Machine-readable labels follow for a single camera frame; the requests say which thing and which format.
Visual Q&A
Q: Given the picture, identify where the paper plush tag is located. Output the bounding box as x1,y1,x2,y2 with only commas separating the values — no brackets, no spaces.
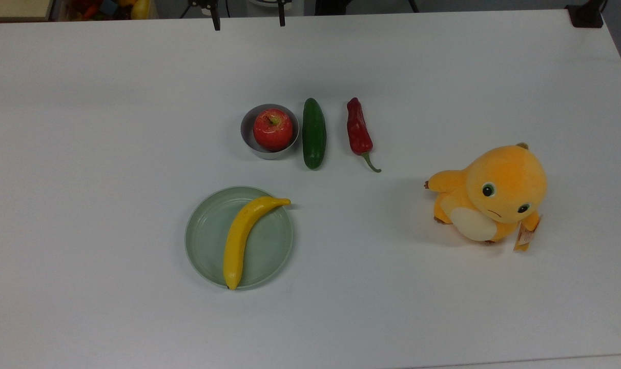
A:
513,218,543,252

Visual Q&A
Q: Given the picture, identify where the beige board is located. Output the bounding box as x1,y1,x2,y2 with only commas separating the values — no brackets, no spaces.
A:
0,0,54,22

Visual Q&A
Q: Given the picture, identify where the yellow banana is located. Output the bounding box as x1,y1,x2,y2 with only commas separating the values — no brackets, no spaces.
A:
223,196,292,291

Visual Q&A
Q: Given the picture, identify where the dark robot gripper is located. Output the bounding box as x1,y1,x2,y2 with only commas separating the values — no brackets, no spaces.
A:
189,0,291,32

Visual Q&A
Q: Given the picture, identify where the green cucumber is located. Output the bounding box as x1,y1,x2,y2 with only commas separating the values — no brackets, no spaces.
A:
302,98,327,170

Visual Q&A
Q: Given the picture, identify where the pale green plastic plate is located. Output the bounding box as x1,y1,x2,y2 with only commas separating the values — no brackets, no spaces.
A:
184,186,294,291

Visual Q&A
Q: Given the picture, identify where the orange plush toy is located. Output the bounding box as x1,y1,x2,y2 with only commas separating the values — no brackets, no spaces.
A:
424,142,548,252

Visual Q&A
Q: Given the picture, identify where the small grey bowl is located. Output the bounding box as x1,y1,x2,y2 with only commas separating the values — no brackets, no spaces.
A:
240,104,300,160

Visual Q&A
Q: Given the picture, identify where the black table clamp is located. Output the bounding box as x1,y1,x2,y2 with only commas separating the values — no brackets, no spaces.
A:
566,0,606,29

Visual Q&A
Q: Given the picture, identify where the red apple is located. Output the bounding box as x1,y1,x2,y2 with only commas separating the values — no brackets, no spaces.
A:
253,108,294,152

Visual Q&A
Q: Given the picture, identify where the red chili pepper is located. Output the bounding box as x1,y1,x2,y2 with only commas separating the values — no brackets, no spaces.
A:
347,97,382,173

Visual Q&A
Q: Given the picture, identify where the box of colourful toys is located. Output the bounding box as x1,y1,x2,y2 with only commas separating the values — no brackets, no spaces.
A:
52,0,157,21

